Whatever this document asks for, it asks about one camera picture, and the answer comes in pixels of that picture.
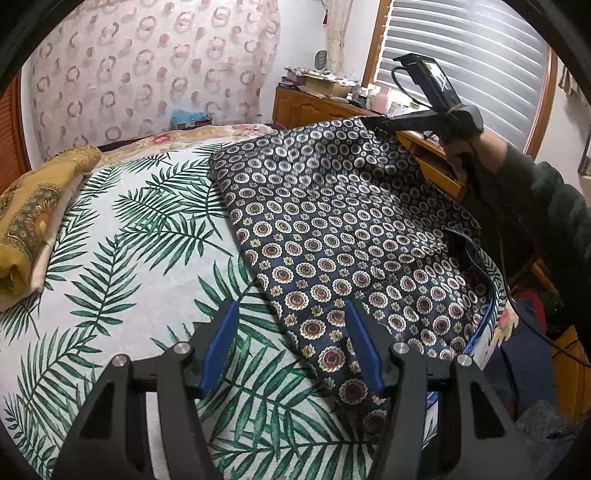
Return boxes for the person's right hand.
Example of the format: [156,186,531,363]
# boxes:
[443,131,509,188]

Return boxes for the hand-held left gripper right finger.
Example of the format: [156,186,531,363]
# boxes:
[344,299,536,480]

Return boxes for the floral bedspread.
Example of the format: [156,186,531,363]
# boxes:
[97,122,278,167]

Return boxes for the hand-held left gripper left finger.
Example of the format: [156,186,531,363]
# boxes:
[53,300,242,480]

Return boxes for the person's right forearm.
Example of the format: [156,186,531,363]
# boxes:
[471,143,591,301]

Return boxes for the green leaf-print bedsheet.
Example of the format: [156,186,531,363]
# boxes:
[0,138,509,480]

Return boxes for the wooden cabinet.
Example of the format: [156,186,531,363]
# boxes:
[272,85,591,421]

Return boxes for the circle-patterned sheer curtain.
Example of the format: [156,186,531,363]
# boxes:
[28,0,282,160]

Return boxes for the pink jar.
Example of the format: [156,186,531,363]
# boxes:
[369,90,393,114]

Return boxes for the open cardboard box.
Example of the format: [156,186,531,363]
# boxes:
[298,75,356,99]

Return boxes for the wooden louvred wardrobe door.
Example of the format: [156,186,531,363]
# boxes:
[0,74,33,192]

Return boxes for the cream lace curtain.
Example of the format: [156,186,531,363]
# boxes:
[323,0,354,72]

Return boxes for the grey cloth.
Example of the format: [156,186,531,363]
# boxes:
[515,401,580,446]

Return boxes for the blue box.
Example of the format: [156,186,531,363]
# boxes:
[170,108,213,130]

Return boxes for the white window blinds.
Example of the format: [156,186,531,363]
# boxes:
[374,0,552,151]

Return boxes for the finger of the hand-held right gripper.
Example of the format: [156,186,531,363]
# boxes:
[365,111,446,136]

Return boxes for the yellow paisley folded blanket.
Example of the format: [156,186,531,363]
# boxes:
[0,145,102,310]

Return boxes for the dark blue cloth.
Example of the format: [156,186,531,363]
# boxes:
[482,295,561,416]

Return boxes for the navy patterned satin pajama shirt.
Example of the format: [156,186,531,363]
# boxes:
[208,115,505,446]

